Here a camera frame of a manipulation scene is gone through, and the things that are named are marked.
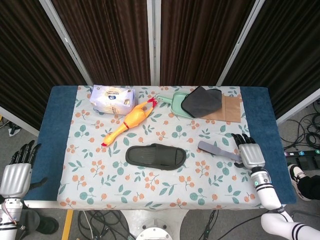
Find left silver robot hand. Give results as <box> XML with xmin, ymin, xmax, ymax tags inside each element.
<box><xmin>0</xmin><ymin>139</ymin><xmax>49</xmax><ymax>200</ymax></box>

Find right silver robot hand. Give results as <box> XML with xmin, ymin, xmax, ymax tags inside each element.
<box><xmin>231</xmin><ymin>133</ymin><xmax>266</xmax><ymax>172</ymax></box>

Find grey brush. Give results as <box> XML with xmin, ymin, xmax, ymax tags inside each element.
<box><xmin>197</xmin><ymin>140</ymin><xmax>243</xmax><ymax>163</ymax></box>

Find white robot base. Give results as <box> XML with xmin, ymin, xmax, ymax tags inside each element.
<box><xmin>119</xmin><ymin>208</ymin><xmax>191</xmax><ymax>240</ymax></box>

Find brown paper bag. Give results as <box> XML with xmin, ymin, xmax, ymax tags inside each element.
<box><xmin>199</xmin><ymin>93</ymin><xmax>243</xmax><ymax>123</ymax></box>

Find white sneaker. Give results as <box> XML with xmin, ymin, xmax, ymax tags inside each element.
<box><xmin>287</xmin><ymin>164</ymin><xmax>313</xmax><ymax>201</ymax></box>

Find black trouser leg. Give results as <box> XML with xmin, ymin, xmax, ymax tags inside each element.
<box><xmin>297</xmin><ymin>174</ymin><xmax>320</xmax><ymax>201</ymax></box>

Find yellow floor tape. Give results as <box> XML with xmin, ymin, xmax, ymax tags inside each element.
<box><xmin>61</xmin><ymin>209</ymin><xmax>74</xmax><ymax>236</ymax></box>

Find blue table cover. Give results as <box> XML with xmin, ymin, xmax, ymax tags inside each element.
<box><xmin>23</xmin><ymin>85</ymin><xmax>298</xmax><ymax>205</ymax></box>

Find dark grey folded cloth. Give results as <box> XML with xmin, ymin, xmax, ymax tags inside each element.
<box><xmin>181</xmin><ymin>85</ymin><xmax>223</xmax><ymax>119</ymax></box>

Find mint green dustpan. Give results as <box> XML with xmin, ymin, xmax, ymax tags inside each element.
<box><xmin>156</xmin><ymin>91</ymin><xmax>198</xmax><ymax>119</ymax></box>

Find black rubber slipper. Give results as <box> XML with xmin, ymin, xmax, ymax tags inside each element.
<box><xmin>124</xmin><ymin>143</ymin><xmax>187</xmax><ymax>171</ymax></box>

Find floral printed tablecloth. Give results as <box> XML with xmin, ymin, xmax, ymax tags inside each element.
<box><xmin>56</xmin><ymin>85</ymin><xmax>263</xmax><ymax>210</ymax></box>

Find yellow rubber chicken toy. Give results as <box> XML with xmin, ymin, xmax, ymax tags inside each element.
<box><xmin>100</xmin><ymin>97</ymin><xmax>159</xmax><ymax>148</ymax></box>

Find pale purple paper package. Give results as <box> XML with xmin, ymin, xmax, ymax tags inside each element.
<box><xmin>89</xmin><ymin>84</ymin><xmax>137</xmax><ymax>116</ymax></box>

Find black floor cable bundle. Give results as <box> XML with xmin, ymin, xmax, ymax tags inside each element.
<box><xmin>279</xmin><ymin>99</ymin><xmax>320</xmax><ymax>151</ymax></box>

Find black cables under table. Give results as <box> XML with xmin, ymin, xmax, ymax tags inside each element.
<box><xmin>77</xmin><ymin>209</ymin><xmax>136</xmax><ymax>240</ymax></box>

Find brown screen panel white frame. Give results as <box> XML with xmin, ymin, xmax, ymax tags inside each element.
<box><xmin>38</xmin><ymin>0</ymin><xmax>161</xmax><ymax>87</ymax></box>
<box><xmin>216</xmin><ymin>0</ymin><xmax>320</xmax><ymax>126</ymax></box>
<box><xmin>149</xmin><ymin>0</ymin><xmax>266</xmax><ymax>87</ymax></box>
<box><xmin>0</xmin><ymin>0</ymin><xmax>93</xmax><ymax>137</ymax></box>

